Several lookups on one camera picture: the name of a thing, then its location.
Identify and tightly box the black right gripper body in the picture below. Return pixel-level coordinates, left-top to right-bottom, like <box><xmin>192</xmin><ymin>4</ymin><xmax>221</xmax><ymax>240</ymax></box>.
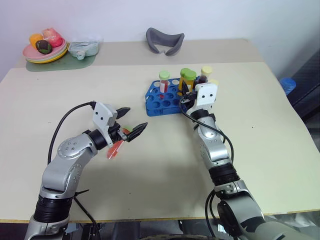
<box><xmin>179</xmin><ymin>90</ymin><xmax>199</xmax><ymax>106</ymax></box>

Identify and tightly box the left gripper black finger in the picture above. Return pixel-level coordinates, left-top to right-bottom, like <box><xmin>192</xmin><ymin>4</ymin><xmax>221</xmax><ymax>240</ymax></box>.
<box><xmin>115</xmin><ymin>107</ymin><xmax>132</xmax><ymax>121</ymax></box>
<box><xmin>126</xmin><ymin>122</ymin><xmax>149</xmax><ymax>144</ymax></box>

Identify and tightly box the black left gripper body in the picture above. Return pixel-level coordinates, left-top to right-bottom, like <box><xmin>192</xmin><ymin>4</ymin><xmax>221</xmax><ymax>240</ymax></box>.
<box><xmin>108</xmin><ymin>121</ymin><xmax>131</xmax><ymax>144</ymax></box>

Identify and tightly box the red test tube green cap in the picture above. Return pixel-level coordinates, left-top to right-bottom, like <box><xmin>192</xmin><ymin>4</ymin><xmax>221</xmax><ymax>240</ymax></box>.
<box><xmin>158</xmin><ymin>70</ymin><xmax>172</xmax><ymax>99</ymax></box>
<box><xmin>106</xmin><ymin>125</ymin><xmax>134</xmax><ymax>160</ymax></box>

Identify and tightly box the dark red tube yellow cap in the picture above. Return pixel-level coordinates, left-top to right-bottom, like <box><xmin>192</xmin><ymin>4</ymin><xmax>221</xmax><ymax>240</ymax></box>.
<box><xmin>197</xmin><ymin>65</ymin><xmax>214</xmax><ymax>85</ymax></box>

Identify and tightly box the yellow test tube green cap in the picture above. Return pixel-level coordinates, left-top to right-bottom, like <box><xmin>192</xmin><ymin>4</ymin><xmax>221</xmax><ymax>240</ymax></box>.
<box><xmin>186</xmin><ymin>70</ymin><xmax>198</xmax><ymax>92</ymax></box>
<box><xmin>179</xmin><ymin>67</ymin><xmax>192</xmax><ymax>91</ymax></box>

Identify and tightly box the blue test tube rack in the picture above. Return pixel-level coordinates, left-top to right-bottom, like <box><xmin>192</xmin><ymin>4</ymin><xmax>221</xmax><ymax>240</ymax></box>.
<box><xmin>144</xmin><ymin>77</ymin><xmax>201</xmax><ymax>118</ymax></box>

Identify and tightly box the grey foam face pad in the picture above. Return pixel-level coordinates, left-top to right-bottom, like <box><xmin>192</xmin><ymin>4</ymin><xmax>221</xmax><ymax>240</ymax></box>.
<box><xmin>145</xmin><ymin>27</ymin><xmax>186</xmax><ymax>57</ymax></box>

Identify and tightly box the green table mat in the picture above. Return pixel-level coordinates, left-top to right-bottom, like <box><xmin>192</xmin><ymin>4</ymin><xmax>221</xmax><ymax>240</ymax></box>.
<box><xmin>25</xmin><ymin>52</ymin><xmax>99</xmax><ymax>73</ymax></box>

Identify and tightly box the stack of colourful plates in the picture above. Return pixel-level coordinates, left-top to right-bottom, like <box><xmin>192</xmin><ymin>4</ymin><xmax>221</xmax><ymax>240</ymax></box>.
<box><xmin>24</xmin><ymin>43</ymin><xmax>69</xmax><ymax>63</ymax></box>

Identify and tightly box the yellow plate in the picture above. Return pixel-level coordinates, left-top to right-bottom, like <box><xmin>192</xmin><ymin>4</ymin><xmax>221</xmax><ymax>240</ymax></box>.
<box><xmin>25</xmin><ymin>47</ymin><xmax>70</xmax><ymax>65</ymax></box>

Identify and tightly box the blue bottle cap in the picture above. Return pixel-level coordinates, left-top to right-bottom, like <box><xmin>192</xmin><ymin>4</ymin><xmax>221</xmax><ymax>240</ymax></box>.
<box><xmin>279</xmin><ymin>77</ymin><xmax>298</xmax><ymax>96</ymax></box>

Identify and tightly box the pink toy peach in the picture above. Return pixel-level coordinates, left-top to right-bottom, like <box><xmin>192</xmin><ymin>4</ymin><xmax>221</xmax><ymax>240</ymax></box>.
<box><xmin>41</xmin><ymin>27</ymin><xmax>63</xmax><ymax>48</ymax></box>

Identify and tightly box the dark brown toy fruit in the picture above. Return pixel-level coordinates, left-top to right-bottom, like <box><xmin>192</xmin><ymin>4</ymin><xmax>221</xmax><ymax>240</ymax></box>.
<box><xmin>35</xmin><ymin>39</ymin><xmax>53</xmax><ymax>55</ymax></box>

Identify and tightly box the pink plate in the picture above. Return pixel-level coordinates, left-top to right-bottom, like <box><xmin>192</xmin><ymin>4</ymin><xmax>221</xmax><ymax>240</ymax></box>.
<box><xmin>22</xmin><ymin>38</ymin><xmax>68</xmax><ymax>61</ymax></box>

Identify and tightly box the orange toy fruit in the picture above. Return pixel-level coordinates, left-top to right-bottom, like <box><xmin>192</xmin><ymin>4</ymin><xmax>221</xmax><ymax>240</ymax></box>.
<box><xmin>29</xmin><ymin>32</ymin><xmax>45</xmax><ymax>49</ymax></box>

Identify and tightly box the black carbon fibre bar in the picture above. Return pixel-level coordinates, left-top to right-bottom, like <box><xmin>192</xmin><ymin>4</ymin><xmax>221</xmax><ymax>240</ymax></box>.
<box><xmin>290</xmin><ymin>49</ymin><xmax>320</xmax><ymax>120</ymax></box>

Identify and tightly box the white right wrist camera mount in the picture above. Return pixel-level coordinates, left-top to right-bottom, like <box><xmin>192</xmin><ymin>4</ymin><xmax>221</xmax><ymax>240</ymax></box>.
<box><xmin>194</xmin><ymin>82</ymin><xmax>219</xmax><ymax>111</ymax></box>

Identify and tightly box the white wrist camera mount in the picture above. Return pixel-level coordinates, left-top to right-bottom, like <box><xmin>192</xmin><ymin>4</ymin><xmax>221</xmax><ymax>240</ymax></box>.
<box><xmin>194</xmin><ymin>82</ymin><xmax>219</xmax><ymax>111</ymax></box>
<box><xmin>92</xmin><ymin>101</ymin><xmax>119</xmax><ymax>146</ymax></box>

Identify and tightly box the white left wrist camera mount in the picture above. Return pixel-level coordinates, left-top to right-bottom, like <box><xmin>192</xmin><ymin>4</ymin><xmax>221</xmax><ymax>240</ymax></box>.
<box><xmin>92</xmin><ymin>101</ymin><xmax>119</xmax><ymax>146</ymax></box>

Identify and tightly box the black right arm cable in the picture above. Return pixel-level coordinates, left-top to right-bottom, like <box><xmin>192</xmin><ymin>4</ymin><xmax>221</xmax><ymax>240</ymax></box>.
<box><xmin>179</xmin><ymin>98</ymin><xmax>235</xmax><ymax>164</ymax></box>

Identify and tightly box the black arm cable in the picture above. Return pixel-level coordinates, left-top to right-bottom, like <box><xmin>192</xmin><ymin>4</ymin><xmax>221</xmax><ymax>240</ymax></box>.
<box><xmin>179</xmin><ymin>98</ymin><xmax>235</xmax><ymax>164</ymax></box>
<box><xmin>47</xmin><ymin>100</ymin><xmax>97</xmax><ymax>166</ymax></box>

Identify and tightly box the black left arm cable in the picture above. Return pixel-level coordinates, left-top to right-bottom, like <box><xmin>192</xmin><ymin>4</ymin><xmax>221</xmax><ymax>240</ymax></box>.
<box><xmin>47</xmin><ymin>100</ymin><xmax>97</xmax><ymax>166</ymax></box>

